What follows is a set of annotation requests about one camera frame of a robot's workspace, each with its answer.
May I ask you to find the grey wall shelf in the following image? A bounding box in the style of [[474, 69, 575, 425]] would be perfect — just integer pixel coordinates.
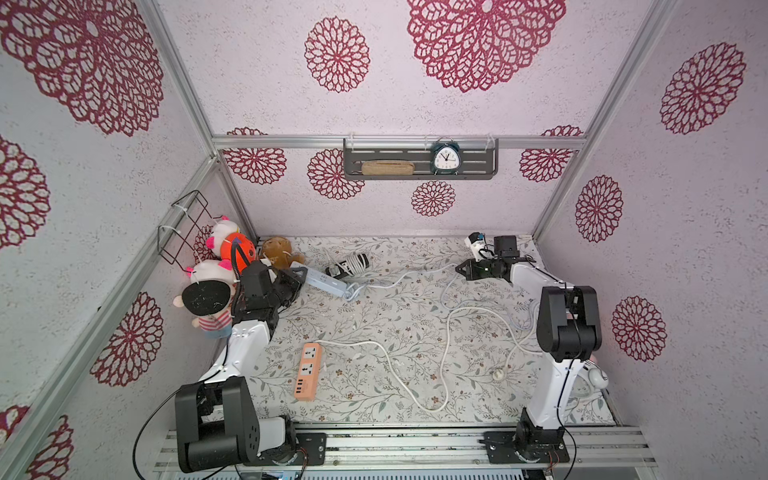
[[342, 137, 499, 180]]

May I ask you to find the brown teddy bear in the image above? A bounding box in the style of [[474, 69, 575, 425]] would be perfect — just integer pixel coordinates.
[[260, 237, 306, 270]]

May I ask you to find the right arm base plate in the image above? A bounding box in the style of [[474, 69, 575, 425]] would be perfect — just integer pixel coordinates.
[[479, 429, 571, 466]]

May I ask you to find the teal alarm clock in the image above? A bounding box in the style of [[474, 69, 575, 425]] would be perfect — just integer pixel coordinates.
[[430, 142, 462, 175]]

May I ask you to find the white pink plush toy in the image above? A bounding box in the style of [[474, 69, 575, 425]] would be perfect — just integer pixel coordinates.
[[206, 216, 241, 257]]

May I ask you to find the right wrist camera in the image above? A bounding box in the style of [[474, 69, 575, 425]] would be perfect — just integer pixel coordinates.
[[465, 232, 495, 262]]

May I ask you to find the white alarm clock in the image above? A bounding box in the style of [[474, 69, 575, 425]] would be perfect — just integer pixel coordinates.
[[570, 360, 609, 400]]

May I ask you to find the black wire basket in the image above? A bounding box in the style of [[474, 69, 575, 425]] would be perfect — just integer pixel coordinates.
[[155, 190, 220, 271]]

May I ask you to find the light blue power strip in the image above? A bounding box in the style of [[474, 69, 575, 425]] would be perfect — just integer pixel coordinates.
[[290, 262, 356, 300]]

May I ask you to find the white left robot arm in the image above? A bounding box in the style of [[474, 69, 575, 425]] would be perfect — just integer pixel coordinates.
[[174, 261, 309, 473]]

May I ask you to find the orange power strip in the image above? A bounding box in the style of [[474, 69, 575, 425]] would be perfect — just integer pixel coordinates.
[[294, 342, 323, 401]]

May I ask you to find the white power cord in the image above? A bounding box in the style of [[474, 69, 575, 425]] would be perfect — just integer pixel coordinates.
[[316, 305, 544, 414]]

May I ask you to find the black faced striped plush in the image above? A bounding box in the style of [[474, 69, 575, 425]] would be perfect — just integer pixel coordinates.
[[173, 260, 236, 339]]

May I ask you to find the orange plush toy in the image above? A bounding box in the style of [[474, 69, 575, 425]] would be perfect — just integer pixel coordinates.
[[220, 233, 259, 276]]

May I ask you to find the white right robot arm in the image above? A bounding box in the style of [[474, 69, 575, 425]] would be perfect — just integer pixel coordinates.
[[455, 232, 602, 431]]

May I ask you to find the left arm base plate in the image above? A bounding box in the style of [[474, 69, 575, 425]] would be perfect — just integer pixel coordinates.
[[244, 431, 328, 468]]

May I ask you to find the striped black white object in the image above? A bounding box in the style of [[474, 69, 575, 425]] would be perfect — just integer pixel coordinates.
[[325, 253, 370, 280]]

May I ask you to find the tan pouch on shelf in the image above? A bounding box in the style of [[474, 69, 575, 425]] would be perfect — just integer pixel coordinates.
[[361, 160, 415, 176]]

